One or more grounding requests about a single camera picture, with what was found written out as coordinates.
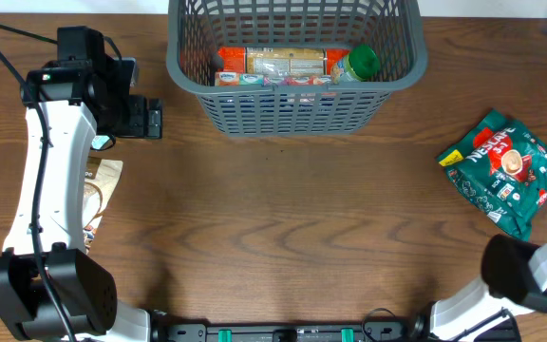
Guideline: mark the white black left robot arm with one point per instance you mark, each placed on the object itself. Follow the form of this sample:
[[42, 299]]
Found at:
[[50, 289]]

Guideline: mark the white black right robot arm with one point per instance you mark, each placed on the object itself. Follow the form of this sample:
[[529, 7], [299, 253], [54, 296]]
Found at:
[[512, 281]]

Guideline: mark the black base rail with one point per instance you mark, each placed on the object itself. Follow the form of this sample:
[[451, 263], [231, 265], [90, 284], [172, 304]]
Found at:
[[379, 325]]

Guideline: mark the teal small snack packet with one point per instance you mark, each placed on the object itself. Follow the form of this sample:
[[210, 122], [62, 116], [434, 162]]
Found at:
[[101, 142]]

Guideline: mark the orange spaghetti package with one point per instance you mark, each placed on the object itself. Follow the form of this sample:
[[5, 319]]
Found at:
[[280, 61]]

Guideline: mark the green lid glass jar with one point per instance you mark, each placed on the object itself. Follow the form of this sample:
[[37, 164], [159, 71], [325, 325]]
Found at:
[[359, 65]]

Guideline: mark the multicolour tissue pack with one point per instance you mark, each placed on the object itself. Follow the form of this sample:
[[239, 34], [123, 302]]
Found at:
[[229, 78]]

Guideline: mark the beige cream snack pouch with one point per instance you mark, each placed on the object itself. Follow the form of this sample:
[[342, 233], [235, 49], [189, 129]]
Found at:
[[101, 179]]

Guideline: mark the green Nescafe coffee bag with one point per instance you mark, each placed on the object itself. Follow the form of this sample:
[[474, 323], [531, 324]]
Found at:
[[500, 167]]

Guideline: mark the grey plastic mesh basket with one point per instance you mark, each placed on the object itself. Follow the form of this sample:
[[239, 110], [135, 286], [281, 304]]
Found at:
[[197, 29]]

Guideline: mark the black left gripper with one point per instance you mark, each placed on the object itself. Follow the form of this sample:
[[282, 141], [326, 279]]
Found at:
[[136, 123]]

